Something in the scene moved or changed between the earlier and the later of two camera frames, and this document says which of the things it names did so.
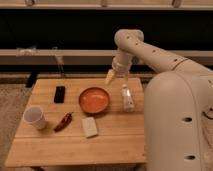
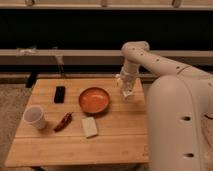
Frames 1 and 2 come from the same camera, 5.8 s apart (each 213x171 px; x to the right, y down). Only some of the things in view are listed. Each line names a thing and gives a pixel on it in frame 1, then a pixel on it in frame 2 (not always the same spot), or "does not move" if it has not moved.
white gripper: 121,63 → 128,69
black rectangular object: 59,96 does not move
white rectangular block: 89,127 does not move
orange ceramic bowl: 93,100 does not move
